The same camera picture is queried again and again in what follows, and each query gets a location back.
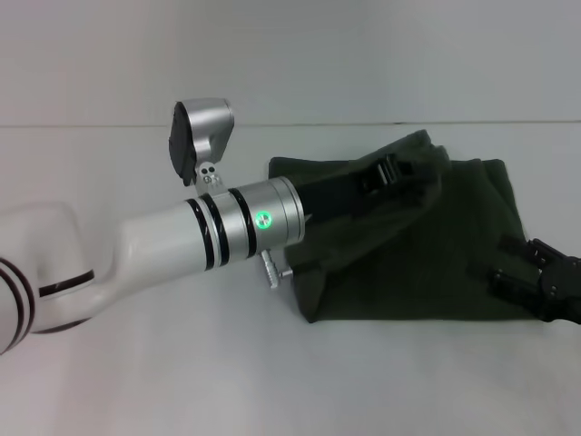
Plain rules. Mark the dark green shirt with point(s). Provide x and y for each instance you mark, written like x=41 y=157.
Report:
x=408 y=254

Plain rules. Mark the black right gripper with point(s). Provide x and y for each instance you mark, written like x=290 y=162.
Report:
x=563 y=290

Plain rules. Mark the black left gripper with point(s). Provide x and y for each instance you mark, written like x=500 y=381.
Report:
x=331 y=193

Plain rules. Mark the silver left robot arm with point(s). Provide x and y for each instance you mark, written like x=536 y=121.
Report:
x=172 y=240

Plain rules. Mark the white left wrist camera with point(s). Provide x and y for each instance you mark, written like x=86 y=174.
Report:
x=209 y=122

